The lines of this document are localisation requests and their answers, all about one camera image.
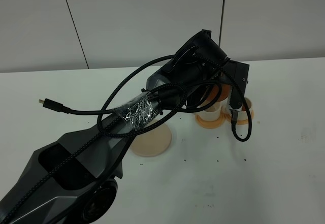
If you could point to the right orange cup coaster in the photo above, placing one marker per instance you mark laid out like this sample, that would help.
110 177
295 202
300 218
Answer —
241 120

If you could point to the left orange cup coaster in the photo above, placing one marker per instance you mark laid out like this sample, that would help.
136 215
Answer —
210 125

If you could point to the white teacup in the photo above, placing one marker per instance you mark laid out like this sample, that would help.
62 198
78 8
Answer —
249 104
212 112

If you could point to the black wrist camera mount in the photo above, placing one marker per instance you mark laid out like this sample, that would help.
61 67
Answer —
234 101

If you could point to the right white teacup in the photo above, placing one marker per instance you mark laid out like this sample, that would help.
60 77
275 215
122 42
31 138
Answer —
249 104

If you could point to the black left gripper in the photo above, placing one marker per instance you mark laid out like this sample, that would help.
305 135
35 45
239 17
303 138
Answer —
239 72

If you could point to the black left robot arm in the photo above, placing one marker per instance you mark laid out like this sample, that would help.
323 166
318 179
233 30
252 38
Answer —
73 180

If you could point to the beige round teapot coaster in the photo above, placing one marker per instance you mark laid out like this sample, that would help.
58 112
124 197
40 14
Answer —
153 142

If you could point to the orange cup coaster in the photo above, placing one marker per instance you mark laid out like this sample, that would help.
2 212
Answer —
210 125
241 120

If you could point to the brown clay teapot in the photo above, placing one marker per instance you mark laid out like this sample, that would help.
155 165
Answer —
225 90

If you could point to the left white teacup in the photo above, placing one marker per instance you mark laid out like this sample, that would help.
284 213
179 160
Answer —
212 112

